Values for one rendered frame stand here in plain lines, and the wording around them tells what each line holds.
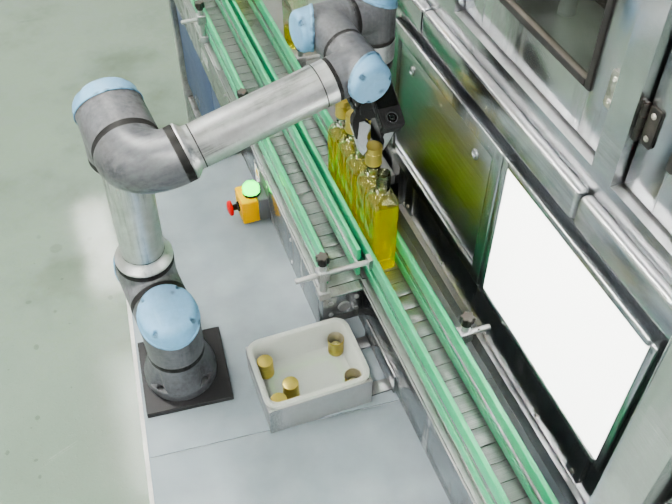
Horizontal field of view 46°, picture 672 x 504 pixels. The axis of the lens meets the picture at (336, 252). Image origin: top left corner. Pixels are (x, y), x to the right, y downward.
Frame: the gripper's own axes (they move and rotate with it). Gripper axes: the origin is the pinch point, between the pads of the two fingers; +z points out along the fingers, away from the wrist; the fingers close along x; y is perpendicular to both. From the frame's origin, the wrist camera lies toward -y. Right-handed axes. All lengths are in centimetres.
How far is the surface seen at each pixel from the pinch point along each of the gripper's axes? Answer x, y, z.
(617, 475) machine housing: 24, -97, -52
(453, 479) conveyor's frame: 7, -57, 32
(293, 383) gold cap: 27, -25, 34
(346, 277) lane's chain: 8.7, -7.5, 27.7
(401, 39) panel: -11.9, 15.2, -13.6
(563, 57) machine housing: -16, -31, -37
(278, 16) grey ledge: -11, 100, 27
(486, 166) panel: -12.1, -22.2, -9.4
